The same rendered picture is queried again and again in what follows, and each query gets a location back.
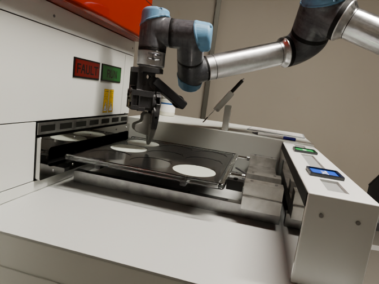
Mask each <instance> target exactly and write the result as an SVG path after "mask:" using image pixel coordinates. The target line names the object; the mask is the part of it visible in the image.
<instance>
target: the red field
mask: <svg viewBox="0 0 379 284"><path fill-rule="evenodd" d="M99 65H100V64H97V63H92V62H89V61H84V60H80V59H76V63H75V73H74V75H75V76H81V77H89V78H97V79H99Z"/></svg>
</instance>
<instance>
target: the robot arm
mask: <svg viewBox="0 0 379 284"><path fill-rule="evenodd" d="M139 26H140V33H139V46H138V57H137V65H138V67H135V66H133V67H131V68H130V82H129V88H128V89H127V103H126V107H128V108H129V109H131V110H137V111H142V113H141V115H140V120H138V121H136V122H133V124H132V128H133V130H135V131H136V132H138V133H141V134H144V135H146V143H147V145H149V144H150V143H151V141H152V140H153V138H154V135H155V132H156V129H157V124H158V119H159V115H160V107H161V95H163V96H164V97H165V98H167V99H168V100H169V101H170V102H171V103H172V105H173V106H174V107H175V108H179V109H184V108H185V107H186V105H187V102H186V101H185V100H184V98H183V97H182V96H180V95H178V94H177V93H176V92H174V91H173V90H172V89H171V88H170V87H169V86H168V85H166V84H165V83H164V82H163V81H162V80H160V79H159V78H158V77H155V75H156V74H163V69H162V68H164V66H165V55H166V48H167V47H169V48H177V68H178V72H177V77H178V86H179V87H180V88H181V89H182V90H183V91H186V92H195V91H197V90H198V89H200V87H201V85H202V83H203V82H206V81H210V80H214V79H218V78H224V77H229V76H234V75H237V74H243V73H247V72H252V71H256V70H261V69H266V68H271V67H275V66H281V67H282V68H286V67H290V66H294V65H297V64H300V63H302V62H304V61H306V60H308V59H310V58H312V57H314V56H315V55H316V54H318V53H319V52H320V51H321V50H322V49H323V48H324V47H325V45H326V44H327V42H328V40H331V41H335V40H337V39H344V40H346V41H348V42H350V43H352V44H355V45H357V46H359V47H361V48H364V49H366V50H368V51H370V52H372V53H375V54H377V55H379V15H376V14H374V13H371V12H369V11H366V10H364V9H361V8H359V5H358V2H357V0H301V1H300V6H299V9H298V12H297V15H296V18H295V21H294V24H293V27H292V30H291V32H290V33H289V34H288V35H287V36H286V37H280V38H279V39H278V40H277V41H276V42H272V43H267V44H263V45H257V46H252V47H246V48H241V49H237V50H232V51H226V52H221V53H217V54H212V55H206V56H204V52H209V51H210V48H211V41H212V35H213V26H212V24H211V23H207V22H204V21H198V20H195V21H194V20H183V19H173V18H172V17H170V12H169V11H168V10H167V9H165V8H162V7H157V6H147V7H145V8H144V9H143V10H142V17H141V22H140V25H139ZM147 75H148V76H149V77H148V79H147ZM160 94H161V95H160ZM145 110H146V111H145Z"/></svg>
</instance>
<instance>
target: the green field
mask: <svg viewBox="0 0 379 284"><path fill-rule="evenodd" d="M120 76H121V69H119V68H114V67H111V66H106V65H103V77H102V79H104V80H109V81H117V82H120Z"/></svg>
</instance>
